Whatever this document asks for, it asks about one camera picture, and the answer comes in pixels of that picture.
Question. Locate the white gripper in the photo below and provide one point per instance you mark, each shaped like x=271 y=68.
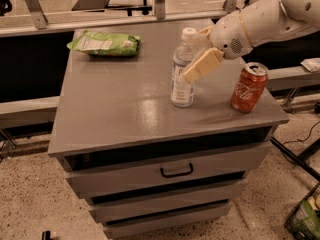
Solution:
x=228 y=36

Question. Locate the clear blue-label plastic bottle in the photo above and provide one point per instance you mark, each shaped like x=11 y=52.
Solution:
x=182 y=92

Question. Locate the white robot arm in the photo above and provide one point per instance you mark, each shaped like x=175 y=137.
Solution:
x=263 y=21

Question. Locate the green rice chip bag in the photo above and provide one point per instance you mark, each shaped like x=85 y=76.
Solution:
x=106 y=44

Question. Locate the red Coca-Cola can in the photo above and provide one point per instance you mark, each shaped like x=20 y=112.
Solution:
x=250 y=86

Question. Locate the black tripod leg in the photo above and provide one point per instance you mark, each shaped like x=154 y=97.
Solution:
x=295 y=158

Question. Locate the grey drawer cabinet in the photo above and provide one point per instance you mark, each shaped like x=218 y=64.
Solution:
x=116 y=111

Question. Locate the middle grey drawer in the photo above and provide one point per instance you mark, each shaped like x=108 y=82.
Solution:
x=166 y=201

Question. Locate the grey drawer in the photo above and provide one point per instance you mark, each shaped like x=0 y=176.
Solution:
x=106 y=181
x=166 y=201
x=170 y=219

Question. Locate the grey metal railing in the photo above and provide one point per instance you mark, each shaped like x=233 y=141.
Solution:
x=30 y=17

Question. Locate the top grey drawer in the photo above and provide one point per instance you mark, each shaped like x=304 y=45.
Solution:
x=106 y=181

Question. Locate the bottom grey drawer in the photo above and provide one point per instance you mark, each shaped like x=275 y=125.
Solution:
x=170 y=219

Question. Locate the small black floor object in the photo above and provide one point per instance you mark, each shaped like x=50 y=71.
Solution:
x=46 y=235

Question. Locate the black drawer handle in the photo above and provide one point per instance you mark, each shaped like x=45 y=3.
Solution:
x=179 y=172

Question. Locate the black wire basket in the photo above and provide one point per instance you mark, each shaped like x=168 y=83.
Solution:
x=303 y=223

